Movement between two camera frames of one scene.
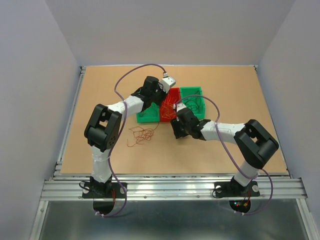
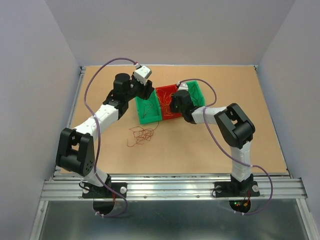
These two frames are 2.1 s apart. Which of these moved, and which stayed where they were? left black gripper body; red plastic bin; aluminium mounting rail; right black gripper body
Moved: left black gripper body; right black gripper body
Stayed: aluminium mounting rail; red plastic bin
